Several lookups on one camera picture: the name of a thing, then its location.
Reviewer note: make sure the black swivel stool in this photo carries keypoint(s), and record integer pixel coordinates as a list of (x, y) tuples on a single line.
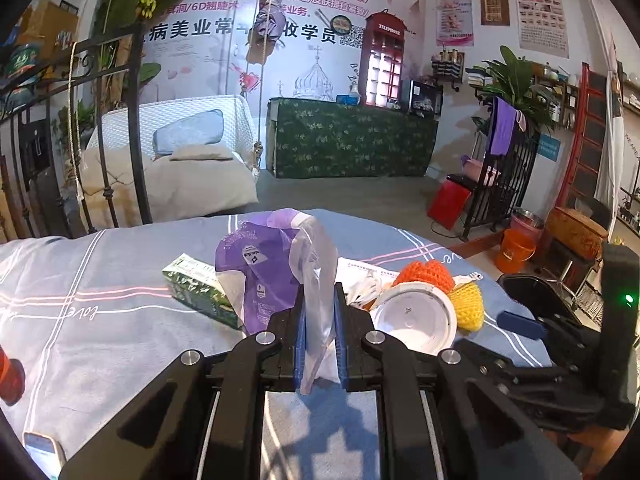
[(570, 272)]

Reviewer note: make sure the eyebrow chart wall poster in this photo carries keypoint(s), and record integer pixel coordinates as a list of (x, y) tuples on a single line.
[(542, 10)]

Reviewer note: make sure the green potted plant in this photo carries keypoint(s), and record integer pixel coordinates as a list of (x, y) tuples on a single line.
[(515, 80)]

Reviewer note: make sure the metal bowl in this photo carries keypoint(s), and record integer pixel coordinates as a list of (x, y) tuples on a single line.
[(526, 216)]

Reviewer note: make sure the orange foam fruit net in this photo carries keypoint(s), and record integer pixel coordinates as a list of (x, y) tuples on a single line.
[(425, 272)]

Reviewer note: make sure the grey striped blanket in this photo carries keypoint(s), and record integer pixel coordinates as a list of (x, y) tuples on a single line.
[(100, 335)]

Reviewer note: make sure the black iron bed frame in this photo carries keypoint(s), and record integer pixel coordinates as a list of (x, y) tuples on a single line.
[(135, 110)]

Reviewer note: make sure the pink plastic bucket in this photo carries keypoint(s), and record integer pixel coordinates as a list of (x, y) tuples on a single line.
[(531, 230)]

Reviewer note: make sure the black framed display box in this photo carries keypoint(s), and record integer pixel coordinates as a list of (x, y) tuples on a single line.
[(425, 97)]

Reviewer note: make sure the white wicker swing bed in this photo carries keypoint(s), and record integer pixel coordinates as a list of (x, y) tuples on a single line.
[(240, 115)]

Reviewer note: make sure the white smartphone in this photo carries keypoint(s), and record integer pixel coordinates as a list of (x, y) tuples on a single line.
[(44, 455)]

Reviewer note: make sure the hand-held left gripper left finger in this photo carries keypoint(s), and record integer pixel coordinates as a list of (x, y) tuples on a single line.
[(300, 345)]

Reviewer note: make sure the green patterned carton box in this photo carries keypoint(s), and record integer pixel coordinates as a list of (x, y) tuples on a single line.
[(192, 280)]

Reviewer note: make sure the green patterned cloth counter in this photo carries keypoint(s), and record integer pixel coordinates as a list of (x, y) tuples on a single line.
[(350, 140)]

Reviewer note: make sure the blue wall sign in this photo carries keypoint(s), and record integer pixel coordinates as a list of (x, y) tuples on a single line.
[(548, 148)]

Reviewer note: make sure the large printed wall banner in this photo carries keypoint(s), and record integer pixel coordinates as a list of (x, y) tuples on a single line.
[(200, 60)]

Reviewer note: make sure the red cylindrical object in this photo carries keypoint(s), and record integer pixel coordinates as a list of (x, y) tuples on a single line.
[(10, 377)]

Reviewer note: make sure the pink basin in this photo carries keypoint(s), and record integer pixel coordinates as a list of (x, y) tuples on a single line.
[(482, 172)]

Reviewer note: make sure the purple towel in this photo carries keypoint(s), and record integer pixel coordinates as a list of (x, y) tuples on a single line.
[(501, 125)]

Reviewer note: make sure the knotted purple curtain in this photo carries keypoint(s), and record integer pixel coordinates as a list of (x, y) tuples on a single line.
[(272, 20)]

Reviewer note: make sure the blue box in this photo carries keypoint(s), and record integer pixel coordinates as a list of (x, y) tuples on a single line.
[(347, 99)]

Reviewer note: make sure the purple and clear plastic bag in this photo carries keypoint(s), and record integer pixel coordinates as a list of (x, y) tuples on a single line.
[(260, 270)]

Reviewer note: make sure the black iron rack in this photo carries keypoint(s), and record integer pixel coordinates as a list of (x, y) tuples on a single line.
[(505, 190)]

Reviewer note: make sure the white paper wrapper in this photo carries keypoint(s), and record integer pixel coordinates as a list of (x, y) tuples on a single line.
[(360, 275)]

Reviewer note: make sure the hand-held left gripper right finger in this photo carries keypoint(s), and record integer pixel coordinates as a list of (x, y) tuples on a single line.
[(340, 345)]

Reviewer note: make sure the red ladder shelf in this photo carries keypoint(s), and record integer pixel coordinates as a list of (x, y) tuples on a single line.
[(592, 125)]

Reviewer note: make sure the white hanging banner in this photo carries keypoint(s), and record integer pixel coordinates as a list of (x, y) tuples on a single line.
[(611, 135)]

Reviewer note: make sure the yellow foam fruit net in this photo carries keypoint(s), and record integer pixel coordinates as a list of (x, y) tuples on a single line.
[(467, 305)]

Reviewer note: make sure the orange plastic bucket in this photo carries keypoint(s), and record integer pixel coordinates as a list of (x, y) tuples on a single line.
[(515, 252)]

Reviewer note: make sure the red telephone booth cabinet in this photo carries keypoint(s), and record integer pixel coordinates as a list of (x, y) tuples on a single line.
[(382, 60)]

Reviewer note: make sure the white round plastic lid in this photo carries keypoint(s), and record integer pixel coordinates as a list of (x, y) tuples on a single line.
[(415, 315)]

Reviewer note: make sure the pink wall poster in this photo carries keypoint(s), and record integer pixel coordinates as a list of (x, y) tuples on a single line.
[(455, 5)]

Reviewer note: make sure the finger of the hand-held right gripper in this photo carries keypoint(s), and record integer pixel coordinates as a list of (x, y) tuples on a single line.
[(540, 382), (520, 323)]

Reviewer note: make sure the beige pillow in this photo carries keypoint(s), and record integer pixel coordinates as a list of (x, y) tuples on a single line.
[(200, 153)]

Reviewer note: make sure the grey-blue pillow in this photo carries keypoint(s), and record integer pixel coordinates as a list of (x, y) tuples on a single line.
[(190, 132)]

